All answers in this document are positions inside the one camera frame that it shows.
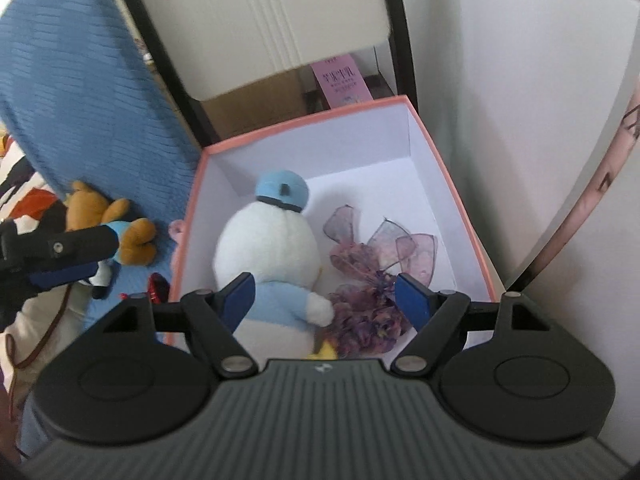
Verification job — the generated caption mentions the purple organza flower bow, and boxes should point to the purple organza flower bow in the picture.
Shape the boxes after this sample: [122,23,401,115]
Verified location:
[322,204,441,359]

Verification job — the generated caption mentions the blue knit blanket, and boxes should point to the blue knit blanket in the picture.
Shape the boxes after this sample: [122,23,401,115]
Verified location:
[0,0,202,314]

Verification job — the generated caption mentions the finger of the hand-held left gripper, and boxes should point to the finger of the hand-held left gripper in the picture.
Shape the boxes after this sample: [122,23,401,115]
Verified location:
[0,224,121,267]
[25,260,101,292]

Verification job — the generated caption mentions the pink printed curved panel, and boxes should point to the pink printed curved panel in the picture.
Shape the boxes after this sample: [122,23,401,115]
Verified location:
[504,100,640,292]

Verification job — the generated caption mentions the brown cord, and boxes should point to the brown cord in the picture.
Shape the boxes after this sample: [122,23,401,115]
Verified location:
[4,285,72,370]

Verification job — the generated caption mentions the pink box with white inside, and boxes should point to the pink box with white inside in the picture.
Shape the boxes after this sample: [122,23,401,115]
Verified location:
[169,96,501,361]

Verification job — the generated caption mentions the white duck plush blue cap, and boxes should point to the white duck plush blue cap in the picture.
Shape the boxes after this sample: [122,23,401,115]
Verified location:
[212,170,337,359]

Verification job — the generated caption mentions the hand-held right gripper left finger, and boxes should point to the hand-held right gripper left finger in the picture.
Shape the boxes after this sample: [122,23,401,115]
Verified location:
[92,271,260,378]

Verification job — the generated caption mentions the orange black white printed cloth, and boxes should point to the orange black white printed cloth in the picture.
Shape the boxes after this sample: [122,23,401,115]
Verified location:
[0,130,68,228]

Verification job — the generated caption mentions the brown cardboard box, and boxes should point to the brown cardboard box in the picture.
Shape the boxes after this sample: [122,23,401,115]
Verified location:
[200,67,312,144]

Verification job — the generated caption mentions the white cloth bag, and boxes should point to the white cloth bag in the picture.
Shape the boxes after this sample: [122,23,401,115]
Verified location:
[0,285,98,411]

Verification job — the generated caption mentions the pink printed card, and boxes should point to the pink printed card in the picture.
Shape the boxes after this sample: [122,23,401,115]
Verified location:
[309,55,374,110]

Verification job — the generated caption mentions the black frame white chair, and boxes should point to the black frame white chair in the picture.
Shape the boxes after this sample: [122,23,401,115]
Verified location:
[99,0,422,147]

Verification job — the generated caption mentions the brown bear plush toy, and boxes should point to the brown bear plush toy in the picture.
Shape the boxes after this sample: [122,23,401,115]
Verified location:
[62,180,159,301]

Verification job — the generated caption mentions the small red object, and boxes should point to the small red object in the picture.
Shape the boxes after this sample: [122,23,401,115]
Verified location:
[147,272,172,306]

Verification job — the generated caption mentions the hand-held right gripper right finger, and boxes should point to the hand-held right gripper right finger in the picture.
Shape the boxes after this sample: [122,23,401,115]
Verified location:
[390,271,553,378]

